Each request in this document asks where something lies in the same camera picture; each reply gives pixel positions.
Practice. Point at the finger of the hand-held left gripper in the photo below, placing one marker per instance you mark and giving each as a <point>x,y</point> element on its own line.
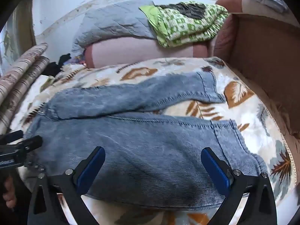
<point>11,136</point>
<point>31,143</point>

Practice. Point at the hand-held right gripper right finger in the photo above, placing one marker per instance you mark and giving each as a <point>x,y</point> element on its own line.
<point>215,171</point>

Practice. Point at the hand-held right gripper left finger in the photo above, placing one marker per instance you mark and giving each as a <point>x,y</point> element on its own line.
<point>91,171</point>

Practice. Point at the blue denim pants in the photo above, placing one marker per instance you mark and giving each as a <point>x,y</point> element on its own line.
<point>140,150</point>

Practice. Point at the person's left hand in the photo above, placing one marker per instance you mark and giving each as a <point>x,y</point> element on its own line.
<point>9,192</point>

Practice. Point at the leaf-printed cream blanket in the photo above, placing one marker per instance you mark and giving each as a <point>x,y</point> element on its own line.
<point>246,121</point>

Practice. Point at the black garment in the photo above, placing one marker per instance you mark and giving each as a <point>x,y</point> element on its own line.
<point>54,69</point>

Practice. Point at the wooden door with glass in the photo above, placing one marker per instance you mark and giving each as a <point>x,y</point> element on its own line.
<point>25,28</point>

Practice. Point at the green patterned blanket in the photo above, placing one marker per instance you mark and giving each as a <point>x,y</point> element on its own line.
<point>187,28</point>

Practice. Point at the grey quilted blanket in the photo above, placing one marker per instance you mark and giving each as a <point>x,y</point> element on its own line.
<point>112,21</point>

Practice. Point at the dark grey cloth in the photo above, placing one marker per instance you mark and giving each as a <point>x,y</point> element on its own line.
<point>189,9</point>

